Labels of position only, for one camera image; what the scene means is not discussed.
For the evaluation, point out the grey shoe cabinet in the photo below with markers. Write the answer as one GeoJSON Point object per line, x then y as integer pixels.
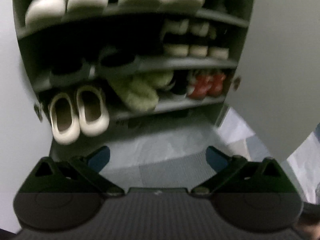
{"type": "Point", "coordinates": [175, 62]}

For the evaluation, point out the black shoe cream sole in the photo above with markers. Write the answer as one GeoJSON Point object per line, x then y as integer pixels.
{"type": "Point", "coordinates": [218, 52]}
{"type": "Point", "coordinates": [198, 50]}
{"type": "Point", "coordinates": [175, 48]}

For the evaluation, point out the black sneaker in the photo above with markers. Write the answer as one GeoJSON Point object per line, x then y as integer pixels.
{"type": "Point", "coordinates": [180, 87]}

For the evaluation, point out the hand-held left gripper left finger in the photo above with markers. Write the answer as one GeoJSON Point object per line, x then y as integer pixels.
{"type": "Point", "coordinates": [100, 158]}

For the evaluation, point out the green fuzzy slipper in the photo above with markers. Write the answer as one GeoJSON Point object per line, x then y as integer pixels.
{"type": "Point", "coordinates": [136, 95]}
{"type": "Point", "coordinates": [161, 80]}

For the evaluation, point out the red white sneaker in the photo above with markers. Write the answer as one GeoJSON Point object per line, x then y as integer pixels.
{"type": "Point", "coordinates": [217, 85]}
{"type": "Point", "coordinates": [198, 87]}

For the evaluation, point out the metal door hinge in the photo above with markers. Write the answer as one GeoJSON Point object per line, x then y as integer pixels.
{"type": "Point", "coordinates": [236, 83]}
{"type": "Point", "coordinates": [38, 112]}

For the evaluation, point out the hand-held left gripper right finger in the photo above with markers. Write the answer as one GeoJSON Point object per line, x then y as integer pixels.
{"type": "Point", "coordinates": [217, 157]}

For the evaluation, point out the white cabinet door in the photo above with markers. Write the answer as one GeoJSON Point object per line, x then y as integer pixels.
{"type": "Point", "coordinates": [275, 55]}
{"type": "Point", "coordinates": [15, 80]}

